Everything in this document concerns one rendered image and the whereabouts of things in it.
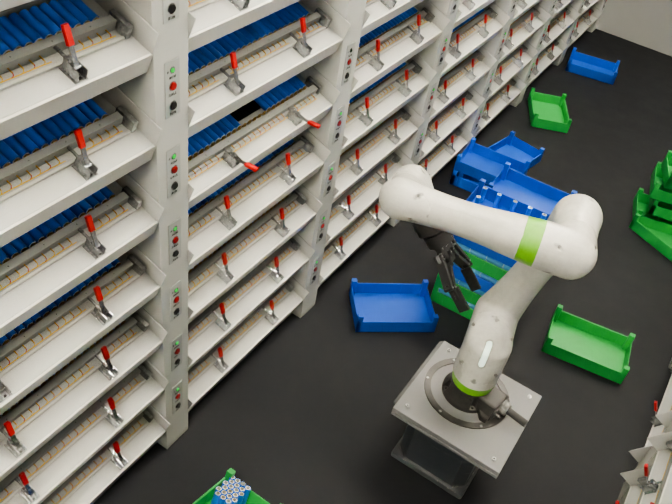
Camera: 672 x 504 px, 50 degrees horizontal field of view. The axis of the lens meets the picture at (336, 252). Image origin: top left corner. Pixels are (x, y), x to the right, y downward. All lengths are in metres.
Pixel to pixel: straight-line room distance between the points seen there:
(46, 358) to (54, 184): 0.41
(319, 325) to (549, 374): 0.85
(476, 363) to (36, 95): 1.29
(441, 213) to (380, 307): 1.05
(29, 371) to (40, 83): 0.62
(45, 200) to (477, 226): 0.96
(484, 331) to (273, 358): 0.83
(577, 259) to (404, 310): 1.15
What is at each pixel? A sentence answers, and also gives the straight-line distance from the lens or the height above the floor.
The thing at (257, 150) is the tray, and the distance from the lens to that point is 1.85.
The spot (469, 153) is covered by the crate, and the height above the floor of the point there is 0.08.
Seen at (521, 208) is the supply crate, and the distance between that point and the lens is 2.70.
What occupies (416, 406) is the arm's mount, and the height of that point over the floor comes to 0.31.
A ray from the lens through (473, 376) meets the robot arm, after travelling 2.04.
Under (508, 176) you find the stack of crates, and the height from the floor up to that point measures 0.34.
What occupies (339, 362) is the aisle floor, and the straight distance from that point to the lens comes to 2.55.
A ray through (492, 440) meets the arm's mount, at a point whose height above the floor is 0.31.
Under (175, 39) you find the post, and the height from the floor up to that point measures 1.31.
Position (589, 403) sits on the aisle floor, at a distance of 2.74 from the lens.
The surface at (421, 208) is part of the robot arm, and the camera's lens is 1.76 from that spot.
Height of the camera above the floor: 1.95
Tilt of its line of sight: 42 degrees down
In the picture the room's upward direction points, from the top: 10 degrees clockwise
